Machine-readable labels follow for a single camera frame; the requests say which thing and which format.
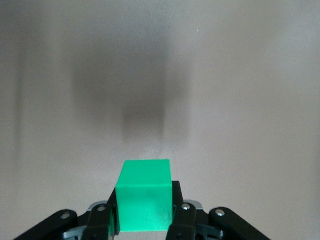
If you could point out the green cube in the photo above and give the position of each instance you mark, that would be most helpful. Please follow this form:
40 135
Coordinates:
145 200

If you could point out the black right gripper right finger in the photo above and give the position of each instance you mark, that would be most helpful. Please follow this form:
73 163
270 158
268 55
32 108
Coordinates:
185 225

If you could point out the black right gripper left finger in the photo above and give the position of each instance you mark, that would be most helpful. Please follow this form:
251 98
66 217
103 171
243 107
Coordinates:
96 225

